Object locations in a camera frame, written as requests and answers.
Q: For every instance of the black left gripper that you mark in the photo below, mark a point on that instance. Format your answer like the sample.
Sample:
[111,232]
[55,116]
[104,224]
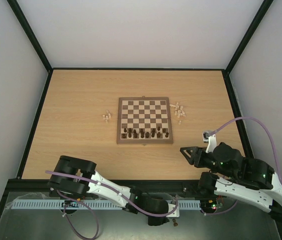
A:
[151,221]

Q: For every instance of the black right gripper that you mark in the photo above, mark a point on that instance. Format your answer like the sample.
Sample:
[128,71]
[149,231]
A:
[198,158]

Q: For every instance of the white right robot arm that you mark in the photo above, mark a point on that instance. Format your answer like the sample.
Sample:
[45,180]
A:
[230,174]

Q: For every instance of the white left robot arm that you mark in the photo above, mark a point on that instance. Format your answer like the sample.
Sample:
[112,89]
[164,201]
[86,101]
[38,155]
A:
[77,177]

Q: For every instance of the light chess pieces right pile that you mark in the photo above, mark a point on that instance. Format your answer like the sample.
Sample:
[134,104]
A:
[177,112]

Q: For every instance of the light chess pieces pile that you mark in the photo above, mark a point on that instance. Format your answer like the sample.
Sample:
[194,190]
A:
[177,112]
[107,116]

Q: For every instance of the wooden chess board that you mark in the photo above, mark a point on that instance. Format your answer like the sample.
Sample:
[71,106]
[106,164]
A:
[135,113]

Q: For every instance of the light chess pieces left pile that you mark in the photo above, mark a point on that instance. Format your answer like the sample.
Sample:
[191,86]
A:
[107,116]

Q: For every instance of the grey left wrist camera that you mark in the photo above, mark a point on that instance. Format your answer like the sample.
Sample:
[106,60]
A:
[173,209]

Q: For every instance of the light blue cable duct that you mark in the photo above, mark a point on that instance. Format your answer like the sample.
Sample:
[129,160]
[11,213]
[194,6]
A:
[59,204]

